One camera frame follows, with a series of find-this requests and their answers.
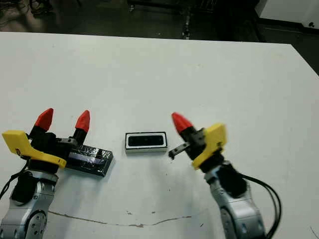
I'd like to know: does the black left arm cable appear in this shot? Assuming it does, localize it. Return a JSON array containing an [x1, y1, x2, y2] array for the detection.
[[0, 164, 29, 200]]

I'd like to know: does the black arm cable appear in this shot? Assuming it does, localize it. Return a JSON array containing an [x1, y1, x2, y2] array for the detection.
[[243, 174, 282, 239], [0, 164, 29, 200]]

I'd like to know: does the black hoist stand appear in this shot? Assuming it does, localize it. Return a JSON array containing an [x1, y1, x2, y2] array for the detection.
[[181, 9, 193, 40]]

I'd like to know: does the white camera box base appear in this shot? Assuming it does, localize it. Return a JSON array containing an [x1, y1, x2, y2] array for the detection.
[[124, 131, 168, 156]]

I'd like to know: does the black camera box lid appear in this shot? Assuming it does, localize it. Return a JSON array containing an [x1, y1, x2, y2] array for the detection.
[[67, 145, 116, 178]]

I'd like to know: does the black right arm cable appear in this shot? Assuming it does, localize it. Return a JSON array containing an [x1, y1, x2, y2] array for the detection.
[[243, 174, 282, 239]]

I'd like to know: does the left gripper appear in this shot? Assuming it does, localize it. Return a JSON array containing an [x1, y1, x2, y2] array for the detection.
[[1, 108, 91, 175]]

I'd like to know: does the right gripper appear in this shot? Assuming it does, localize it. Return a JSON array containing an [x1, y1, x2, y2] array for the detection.
[[168, 112, 228, 173]]

